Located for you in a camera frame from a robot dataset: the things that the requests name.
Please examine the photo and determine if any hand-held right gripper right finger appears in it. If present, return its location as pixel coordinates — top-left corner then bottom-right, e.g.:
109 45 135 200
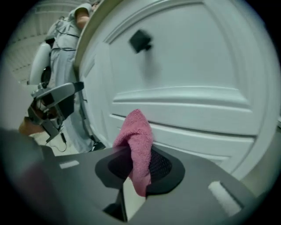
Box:
131 144 260 225

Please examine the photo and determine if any pink cloth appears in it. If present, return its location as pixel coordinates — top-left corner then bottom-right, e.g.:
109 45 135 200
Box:
112 108 154 197

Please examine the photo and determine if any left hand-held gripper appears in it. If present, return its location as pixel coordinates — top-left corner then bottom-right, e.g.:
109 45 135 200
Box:
27 81 85 144

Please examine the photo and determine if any white rounded appliance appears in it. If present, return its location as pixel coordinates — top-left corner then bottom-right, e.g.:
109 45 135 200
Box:
27 41 53 86

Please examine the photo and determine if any black cabinet knob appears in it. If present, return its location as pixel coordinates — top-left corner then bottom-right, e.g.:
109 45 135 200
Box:
129 29 154 54

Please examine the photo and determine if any thin black cable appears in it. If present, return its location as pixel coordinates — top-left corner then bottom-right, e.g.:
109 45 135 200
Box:
45 131 67 152

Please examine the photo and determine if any person's grey clothing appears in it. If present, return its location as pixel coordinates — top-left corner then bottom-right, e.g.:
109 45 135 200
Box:
47 2 95 152

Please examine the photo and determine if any white sink cabinet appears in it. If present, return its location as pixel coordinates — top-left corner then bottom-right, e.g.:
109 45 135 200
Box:
73 0 281 198

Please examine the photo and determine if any person's left forearm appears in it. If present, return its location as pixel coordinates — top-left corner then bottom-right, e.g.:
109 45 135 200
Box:
18 116 48 142

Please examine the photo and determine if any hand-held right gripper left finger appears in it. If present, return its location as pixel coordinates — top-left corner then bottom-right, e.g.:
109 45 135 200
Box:
41 145 133 225

